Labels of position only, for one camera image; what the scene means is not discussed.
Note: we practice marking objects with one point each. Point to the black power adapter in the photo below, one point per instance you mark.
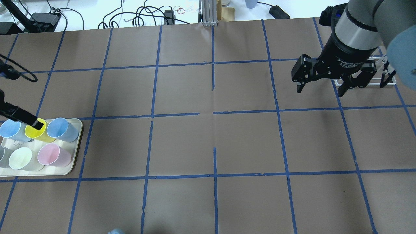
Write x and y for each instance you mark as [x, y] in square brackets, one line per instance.
[278, 13]

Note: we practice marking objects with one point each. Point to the light blue cup near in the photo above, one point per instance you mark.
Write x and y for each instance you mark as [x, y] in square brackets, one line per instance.
[14, 130]

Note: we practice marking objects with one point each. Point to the white plastic cup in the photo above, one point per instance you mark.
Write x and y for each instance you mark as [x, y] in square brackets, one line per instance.
[25, 159]

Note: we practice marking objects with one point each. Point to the light blue cup on desk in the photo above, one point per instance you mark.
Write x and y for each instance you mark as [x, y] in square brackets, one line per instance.
[251, 4]

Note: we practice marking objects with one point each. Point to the grey plastic cup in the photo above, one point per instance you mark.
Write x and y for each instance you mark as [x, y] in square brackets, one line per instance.
[5, 154]

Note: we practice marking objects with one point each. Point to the pink plastic cup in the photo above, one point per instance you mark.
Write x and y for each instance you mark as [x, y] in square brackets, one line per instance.
[53, 155]

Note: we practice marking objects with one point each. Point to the yellow plastic cup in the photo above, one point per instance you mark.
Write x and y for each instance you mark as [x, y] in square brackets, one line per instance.
[39, 134]

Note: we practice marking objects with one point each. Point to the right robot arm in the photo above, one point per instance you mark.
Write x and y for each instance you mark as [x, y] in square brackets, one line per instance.
[359, 27]

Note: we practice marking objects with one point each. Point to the beige cup tray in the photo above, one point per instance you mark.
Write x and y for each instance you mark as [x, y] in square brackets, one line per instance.
[35, 146]

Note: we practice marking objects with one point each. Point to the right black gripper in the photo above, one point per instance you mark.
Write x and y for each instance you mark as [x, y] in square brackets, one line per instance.
[342, 54]

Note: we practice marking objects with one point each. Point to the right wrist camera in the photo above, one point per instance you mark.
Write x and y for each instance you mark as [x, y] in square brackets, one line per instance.
[331, 14]

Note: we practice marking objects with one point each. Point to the blue plastic cup far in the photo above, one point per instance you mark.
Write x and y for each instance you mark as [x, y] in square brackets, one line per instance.
[62, 129]

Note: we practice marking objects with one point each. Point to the white wire cup rack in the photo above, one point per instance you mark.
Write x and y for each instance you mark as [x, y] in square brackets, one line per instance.
[383, 71]

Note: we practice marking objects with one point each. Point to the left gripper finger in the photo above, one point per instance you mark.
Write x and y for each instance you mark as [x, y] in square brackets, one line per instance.
[18, 114]

